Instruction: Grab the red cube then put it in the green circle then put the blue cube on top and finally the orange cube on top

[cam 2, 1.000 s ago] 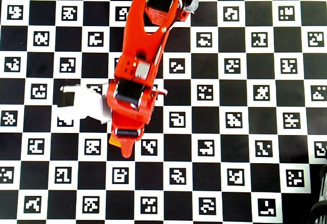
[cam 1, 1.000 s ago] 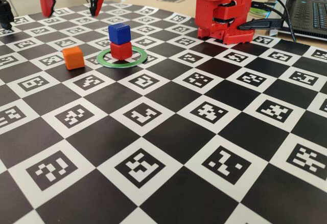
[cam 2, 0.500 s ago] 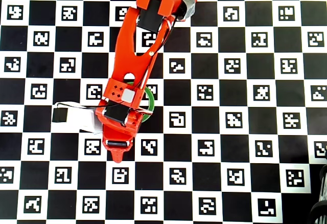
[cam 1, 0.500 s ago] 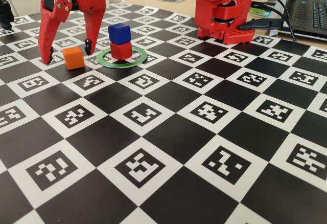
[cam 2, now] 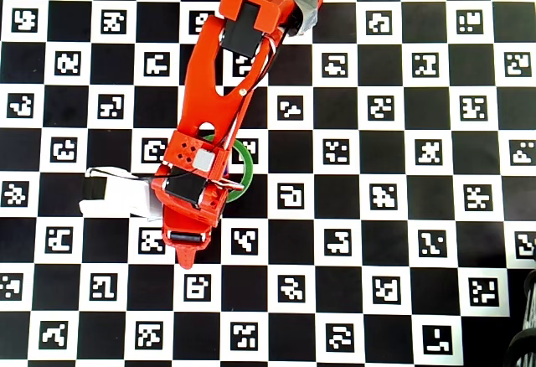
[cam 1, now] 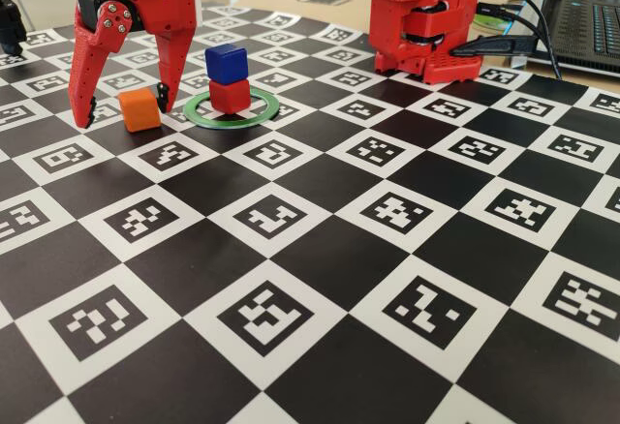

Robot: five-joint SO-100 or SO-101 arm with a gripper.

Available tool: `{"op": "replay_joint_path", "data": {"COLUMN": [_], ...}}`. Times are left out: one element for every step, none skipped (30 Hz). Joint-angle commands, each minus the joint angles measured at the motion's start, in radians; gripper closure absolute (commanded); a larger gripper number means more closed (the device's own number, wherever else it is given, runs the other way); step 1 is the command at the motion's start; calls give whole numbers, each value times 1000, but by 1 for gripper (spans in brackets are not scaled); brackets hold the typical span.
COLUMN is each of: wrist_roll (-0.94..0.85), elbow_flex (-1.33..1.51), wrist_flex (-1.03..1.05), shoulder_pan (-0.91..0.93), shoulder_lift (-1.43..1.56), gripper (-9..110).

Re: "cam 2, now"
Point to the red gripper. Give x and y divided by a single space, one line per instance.
184 236

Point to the grey tape piece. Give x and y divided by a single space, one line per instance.
307 6

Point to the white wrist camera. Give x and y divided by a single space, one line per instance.
125 195

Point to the red robot arm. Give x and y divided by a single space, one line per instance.
201 73

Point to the black white marker checkerboard mat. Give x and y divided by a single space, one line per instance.
377 258

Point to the grey square patch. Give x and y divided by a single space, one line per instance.
204 159

